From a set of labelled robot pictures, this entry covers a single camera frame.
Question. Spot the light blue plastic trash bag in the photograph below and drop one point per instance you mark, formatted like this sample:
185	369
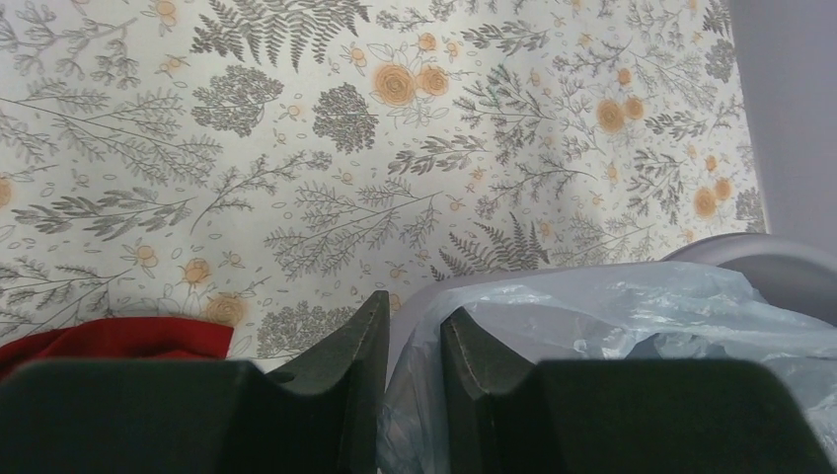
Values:
642	310

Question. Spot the floral patterned table mat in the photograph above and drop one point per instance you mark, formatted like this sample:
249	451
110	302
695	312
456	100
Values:
267	165

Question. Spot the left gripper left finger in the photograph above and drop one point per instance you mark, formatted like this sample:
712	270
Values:
314	414

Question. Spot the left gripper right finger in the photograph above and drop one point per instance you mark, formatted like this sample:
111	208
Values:
509	415

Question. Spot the grey plastic trash bin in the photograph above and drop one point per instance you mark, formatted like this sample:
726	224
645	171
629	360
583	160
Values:
788	274

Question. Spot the red cloth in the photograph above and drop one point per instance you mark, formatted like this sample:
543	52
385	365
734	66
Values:
129	337

